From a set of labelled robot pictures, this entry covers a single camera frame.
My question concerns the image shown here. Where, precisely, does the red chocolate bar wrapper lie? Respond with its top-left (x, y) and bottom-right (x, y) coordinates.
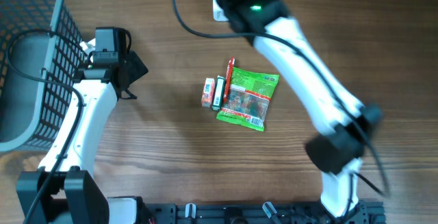
top-left (222, 57), bottom-right (235, 103)

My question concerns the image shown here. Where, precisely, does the green white gum pack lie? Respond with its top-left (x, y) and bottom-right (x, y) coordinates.
top-left (211, 76), bottom-right (226, 111)

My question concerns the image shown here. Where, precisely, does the green snack bag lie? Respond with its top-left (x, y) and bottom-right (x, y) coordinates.
top-left (216, 68), bottom-right (280, 132)

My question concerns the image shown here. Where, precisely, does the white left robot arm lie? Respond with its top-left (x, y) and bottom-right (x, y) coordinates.
top-left (16, 27), bottom-right (154, 223)

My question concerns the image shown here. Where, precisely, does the white barcode scanner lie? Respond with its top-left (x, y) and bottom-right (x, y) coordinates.
top-left (212, 0), bottom-right (228, 22)

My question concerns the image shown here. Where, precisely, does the grey plastic mesh basket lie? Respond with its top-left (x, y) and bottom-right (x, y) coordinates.
top-left (1, 0), bottom-right (87, 152)

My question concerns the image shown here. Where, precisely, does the black right camera cable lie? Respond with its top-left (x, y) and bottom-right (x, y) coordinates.
top-left (170, 0), bottom-right (391, 197)

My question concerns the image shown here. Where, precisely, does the black camera cable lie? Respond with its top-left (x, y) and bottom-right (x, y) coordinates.
top-left (5, 28), bottom-right (133, 224)
top-left (170, 0), bottom-right (391, 197)

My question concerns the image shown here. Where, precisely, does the black left camera cable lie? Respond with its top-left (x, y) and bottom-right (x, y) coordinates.
top-left (5, 28), bottom-right (133, 224)

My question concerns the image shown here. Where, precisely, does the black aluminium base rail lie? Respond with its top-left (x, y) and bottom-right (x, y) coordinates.
top-left (147, 201), bottom-right (387, 224)

